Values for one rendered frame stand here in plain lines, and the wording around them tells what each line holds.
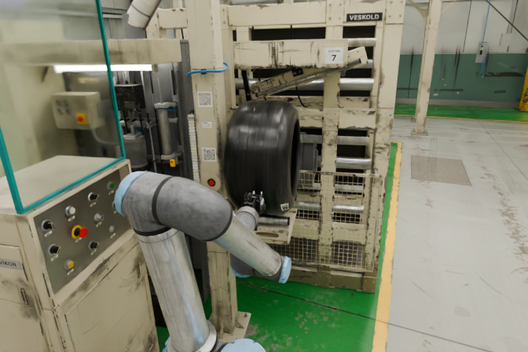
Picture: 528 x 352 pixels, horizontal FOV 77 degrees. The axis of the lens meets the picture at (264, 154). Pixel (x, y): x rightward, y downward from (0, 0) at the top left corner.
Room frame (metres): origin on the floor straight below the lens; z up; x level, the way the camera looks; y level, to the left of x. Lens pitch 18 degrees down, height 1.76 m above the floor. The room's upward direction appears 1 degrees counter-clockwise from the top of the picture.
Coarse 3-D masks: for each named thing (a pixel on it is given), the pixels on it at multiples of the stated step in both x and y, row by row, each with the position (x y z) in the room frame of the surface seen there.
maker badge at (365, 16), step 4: (348, 16) 2.06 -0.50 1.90; (352, 16) 2.05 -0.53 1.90; (356, 16) 2.05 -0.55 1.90; (360, 16) 2.04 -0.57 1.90; (364, 16) 2.04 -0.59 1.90; (368, 16) 2.03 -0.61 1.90; (372, 16) 2.03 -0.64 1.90; (376, 16) 2.02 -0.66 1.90; (380, 16) 2.02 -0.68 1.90; (348, 20) 2.06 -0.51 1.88; (352, 20) 2.05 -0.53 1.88; (356, 20) 2.05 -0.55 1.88; (360, 20) 2.04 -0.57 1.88; (364, 20) 2.04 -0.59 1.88; (368, 20) 2.03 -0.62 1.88; (372, 20) 2.03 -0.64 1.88; (376, 20) 2.02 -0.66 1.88; (380, 20) 2.02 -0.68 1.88
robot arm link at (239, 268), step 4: (232, 256) 1.04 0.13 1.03; (232, 260) 1.04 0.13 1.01; (236, 260) 1.03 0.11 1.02; (240, 260) 1.02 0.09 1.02; (232, 264) 1.04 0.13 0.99; (236, 264) 1.03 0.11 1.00; (240, 264) 1.02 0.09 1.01; (244, 264) 1.01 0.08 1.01; (232, 268) 1.04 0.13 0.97; (236, 268) 1.03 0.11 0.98; (240, 268) 1.02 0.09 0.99; (244, 268) 1.01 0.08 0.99; (248, 268) 1.00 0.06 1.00; (236, 272) 1.03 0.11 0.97; (240, 272) 1.02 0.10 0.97; (244, 272) 1.02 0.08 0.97; (248, 272) 1.01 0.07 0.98; (240, 276) 1.02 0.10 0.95; (244, 276) 1.02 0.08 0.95; (248, 276) 1.03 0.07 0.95
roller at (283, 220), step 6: (258, 216) 1.52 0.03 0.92; (264, 216) 1.52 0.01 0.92; (270, 216) 1.52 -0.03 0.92; (276, 216) 1.51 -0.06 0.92; (282, 216) 1.51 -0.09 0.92; (258, 222) 1.52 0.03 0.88; (264, 222) 1.51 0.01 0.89; (270, 222) 1.50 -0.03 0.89; (276, 222) 1.49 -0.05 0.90; (282, 222) 1.49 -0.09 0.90; (288, 222) 1.48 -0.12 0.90
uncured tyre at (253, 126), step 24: (240, 120) 1.51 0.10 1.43; (264, 120) 1.49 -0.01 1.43; (288, 120) 1.51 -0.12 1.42; (240, 144) 1.43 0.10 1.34; (264, 144) 1.41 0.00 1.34; (288, 144) 1.43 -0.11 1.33; (240, 168) 1.39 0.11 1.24; (264, 168) 1.37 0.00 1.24; (288, 168) 1.41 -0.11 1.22; (240, 192) 1.40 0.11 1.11; (264, 192) 1.37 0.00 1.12; (288, 192) 1.42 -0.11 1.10
